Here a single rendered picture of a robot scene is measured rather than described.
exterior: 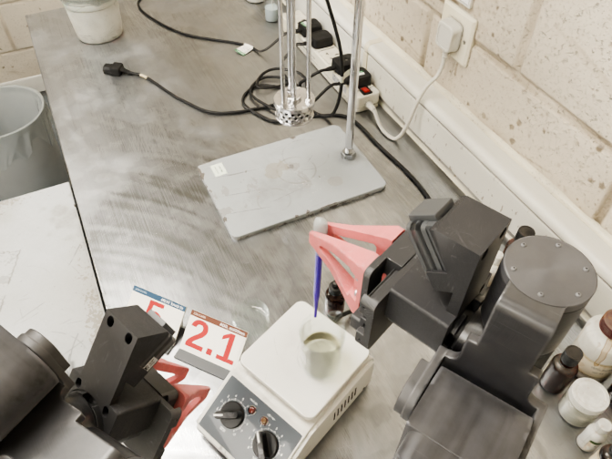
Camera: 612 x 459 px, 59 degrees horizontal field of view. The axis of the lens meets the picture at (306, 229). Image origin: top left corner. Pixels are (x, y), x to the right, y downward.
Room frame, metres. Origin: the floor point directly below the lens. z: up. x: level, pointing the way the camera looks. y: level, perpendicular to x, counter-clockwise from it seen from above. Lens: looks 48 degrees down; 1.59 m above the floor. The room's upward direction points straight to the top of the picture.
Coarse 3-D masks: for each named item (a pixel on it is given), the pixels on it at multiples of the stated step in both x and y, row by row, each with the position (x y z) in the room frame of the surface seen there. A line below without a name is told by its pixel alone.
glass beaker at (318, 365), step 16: (304, 320) 0.33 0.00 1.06; (320, 320) 0.34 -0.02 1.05; (336, 320) 0.34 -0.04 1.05; (304, 336) 0.33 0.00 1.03; (336, 336) 0.34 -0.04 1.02; (304, 352) 0.31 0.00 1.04; (320, 352) 0.29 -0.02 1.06; (336, 352) 0.30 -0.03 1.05; (304, 368) 0.31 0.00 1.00; (320, 368) 0.30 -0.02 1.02; (336, 368) 0.30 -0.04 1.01
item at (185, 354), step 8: (200, 312) 0.42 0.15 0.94; (184, 336) 0.40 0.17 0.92; (176, 352) 0.38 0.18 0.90; (184, 352) 0.38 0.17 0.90; (192, 352) 0.38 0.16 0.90; (240, 352) 0.37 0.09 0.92; (184, 360) 0.37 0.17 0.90; (192, 360) 0.37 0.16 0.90; (200, 360) 0.37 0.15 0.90; (208, 360) 0.37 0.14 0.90; (216, 360) 0.37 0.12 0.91; (200, 368) 0.35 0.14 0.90; (208, 368) 0.35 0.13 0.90; (216, 368) 0.35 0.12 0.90; (224, 368) 0.35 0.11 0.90; (216, 376) 0.34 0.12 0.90; (224, 376) 0.34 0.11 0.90
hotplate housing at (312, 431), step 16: (240, 368) 0.32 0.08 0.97; (368, 368) 0.32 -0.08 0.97; (224, 384) 0.30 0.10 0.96; (256, 384) 0.30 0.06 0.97; (352, 384) 0.30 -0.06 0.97; (272, 400) 0.28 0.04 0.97; (336, 400) 0.28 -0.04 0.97; (352, 400) 0.30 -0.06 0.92; (288, 416) 0.26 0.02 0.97; (320, 416) 0.26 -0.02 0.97; (336, 416) 0.28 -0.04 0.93; (304, 432) 0.24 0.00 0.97; (320, 432) 0.25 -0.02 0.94; (304, 448) 0.23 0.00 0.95
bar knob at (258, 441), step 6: (258, 432) 0.24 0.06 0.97; (264, 432) 0.25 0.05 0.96; (270, 432) 0.25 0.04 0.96; (258, 438) 0.23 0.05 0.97; (264, 438) 0.24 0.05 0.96; (270, 438) 0.24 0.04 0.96; (276, 438) 0.24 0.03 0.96; (252, 444) 0.24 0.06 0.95; (258, 444) 0.23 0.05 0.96; (264, 444) 0.23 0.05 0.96; (270, 444) 0.23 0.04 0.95; (276, 444) 0.23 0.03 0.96; (258, 450) 0.22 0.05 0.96; (264, 450) 0.22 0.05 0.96; (270, 450) 0.23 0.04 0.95; (276, 450) 0.23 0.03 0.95; (258, 456) 0.22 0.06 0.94; (264, 456) 0.22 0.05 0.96; (270, 456) 0.22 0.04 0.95
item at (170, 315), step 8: (136, 296) 0.45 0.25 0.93; (144, 296) 0.45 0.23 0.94; (136, 304) 0.45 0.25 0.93; (144, 304) 0.44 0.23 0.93; (152, 304) 0.44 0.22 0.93; (160, 304) 0.44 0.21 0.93; (160, 312) 0.43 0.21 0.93; (168, 312) 0.43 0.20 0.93; (176, 312) 0.43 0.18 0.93; (168, 320) 0.42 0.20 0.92; (176, 320) 0.42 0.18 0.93; (176, 328) 0.41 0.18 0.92
